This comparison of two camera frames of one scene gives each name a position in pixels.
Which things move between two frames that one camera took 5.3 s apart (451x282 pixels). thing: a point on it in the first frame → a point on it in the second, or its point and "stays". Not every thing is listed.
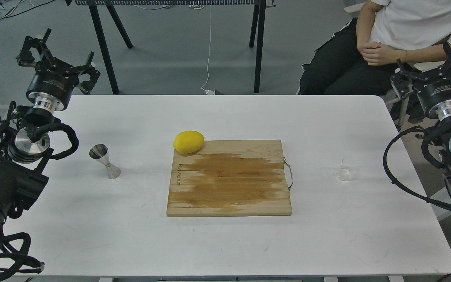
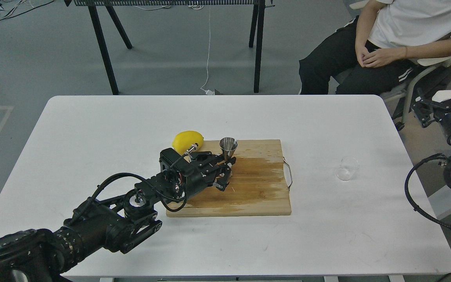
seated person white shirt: x=359 y=56 stays
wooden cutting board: x=231 y=178 stays
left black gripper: x=51 y=89 → x=191 y=173
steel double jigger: x=99 y=152 → x=228 y=145
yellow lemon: x=188 y=141 stays
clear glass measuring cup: x=344 y=173 stays
